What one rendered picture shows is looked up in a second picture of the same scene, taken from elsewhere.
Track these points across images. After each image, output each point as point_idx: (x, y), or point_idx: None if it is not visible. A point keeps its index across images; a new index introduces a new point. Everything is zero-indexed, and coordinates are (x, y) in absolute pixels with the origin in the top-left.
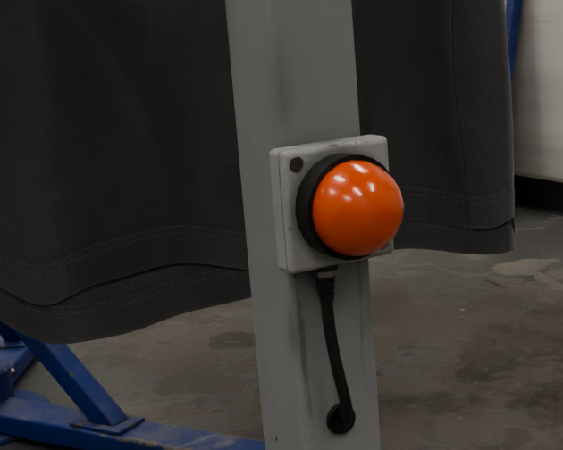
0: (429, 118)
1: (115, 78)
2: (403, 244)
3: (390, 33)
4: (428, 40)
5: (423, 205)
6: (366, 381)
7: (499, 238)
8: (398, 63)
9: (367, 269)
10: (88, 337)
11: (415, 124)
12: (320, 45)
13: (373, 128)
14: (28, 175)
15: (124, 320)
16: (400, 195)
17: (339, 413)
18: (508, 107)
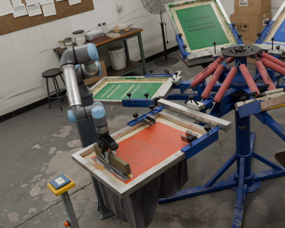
0: (132, 218)
1: (108, 194)
2: (132, 226)
3: (127, 207)
4: (130, 211)
5: (133, 225)
6: None
7: None
8: (128, 211)
9: (73, 226)
10: (110, 210)
11: (131, 217)
12: (68, 214)
13: (127, 214)
14: (103, 196)
15: (112, 211)
16: (66, 225)
17: None
18: (135, 224)
